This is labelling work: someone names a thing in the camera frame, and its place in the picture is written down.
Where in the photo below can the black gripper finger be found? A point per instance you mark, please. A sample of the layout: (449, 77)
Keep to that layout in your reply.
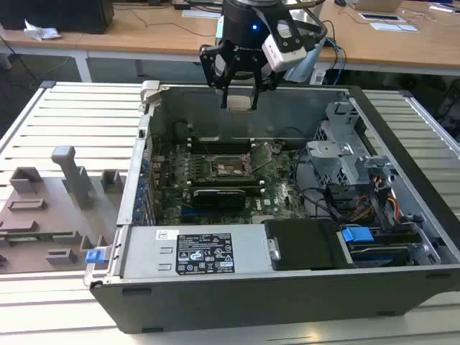
(210, 64)
(267, 79)

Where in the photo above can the silver CPU plate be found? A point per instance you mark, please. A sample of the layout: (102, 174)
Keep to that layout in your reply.
(240, 102)

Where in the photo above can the thin metal locking lever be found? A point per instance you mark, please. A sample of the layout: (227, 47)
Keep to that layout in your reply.
(206, 148)
(233, 173)

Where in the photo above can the black RAM slot bank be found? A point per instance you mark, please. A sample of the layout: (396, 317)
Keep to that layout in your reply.
(223, 183)
(219, 145)

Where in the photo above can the black CPU socket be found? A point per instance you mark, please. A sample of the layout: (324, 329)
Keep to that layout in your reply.
(230, 168)

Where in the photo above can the blue expansion slot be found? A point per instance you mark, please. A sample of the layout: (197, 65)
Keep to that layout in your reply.
(190, 214)

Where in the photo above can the small white labelled box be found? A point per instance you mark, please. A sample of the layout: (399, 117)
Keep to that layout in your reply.
(318, 76)

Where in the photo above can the white paper sheet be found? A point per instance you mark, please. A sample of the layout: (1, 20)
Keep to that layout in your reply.
(197, 13)

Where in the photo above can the round coin battery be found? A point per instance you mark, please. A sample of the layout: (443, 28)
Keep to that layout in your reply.
(277, 147)

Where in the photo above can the wooden desk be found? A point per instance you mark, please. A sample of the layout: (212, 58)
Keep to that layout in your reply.
(143, 39)
(395, 46)
(43, 43)

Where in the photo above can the silver drive cage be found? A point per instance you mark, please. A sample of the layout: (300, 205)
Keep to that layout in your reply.
(330, 158)

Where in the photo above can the green motherboard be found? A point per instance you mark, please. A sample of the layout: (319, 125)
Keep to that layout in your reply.
(276, 201)

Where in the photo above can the white framed tablet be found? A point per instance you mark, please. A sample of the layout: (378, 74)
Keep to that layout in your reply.
(381, 16)

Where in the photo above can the black graphics card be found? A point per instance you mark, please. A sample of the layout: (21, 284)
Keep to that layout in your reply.
(219, 201)

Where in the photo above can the white paper sheets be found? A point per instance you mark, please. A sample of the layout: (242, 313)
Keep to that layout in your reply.
(395, 27)

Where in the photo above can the black box on desk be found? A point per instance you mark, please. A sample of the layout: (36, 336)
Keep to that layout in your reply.
(54, 14)

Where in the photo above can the black plastic shroud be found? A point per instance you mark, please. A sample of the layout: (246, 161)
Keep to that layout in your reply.
(302, 244)

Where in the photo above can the crumpled white paper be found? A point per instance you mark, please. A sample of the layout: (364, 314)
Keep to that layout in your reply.
(41, 33)

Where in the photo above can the blue disk carrier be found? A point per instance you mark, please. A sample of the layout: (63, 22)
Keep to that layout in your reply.
(357, 235)

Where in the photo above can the silver power supply unit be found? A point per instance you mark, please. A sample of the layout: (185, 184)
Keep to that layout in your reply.
(143, 251)

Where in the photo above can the blue case latch tab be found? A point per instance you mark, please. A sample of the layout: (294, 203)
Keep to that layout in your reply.
(93, 257)

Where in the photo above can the black open PC case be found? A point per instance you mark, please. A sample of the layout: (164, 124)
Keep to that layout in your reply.
(251, 305)

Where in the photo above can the grey parts rack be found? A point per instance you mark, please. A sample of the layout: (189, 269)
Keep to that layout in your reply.
(36, 223)

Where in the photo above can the green RAM stick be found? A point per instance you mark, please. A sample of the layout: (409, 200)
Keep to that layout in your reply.
(43, 236)

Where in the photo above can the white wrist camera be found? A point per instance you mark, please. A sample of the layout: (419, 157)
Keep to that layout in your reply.
(284, 54)

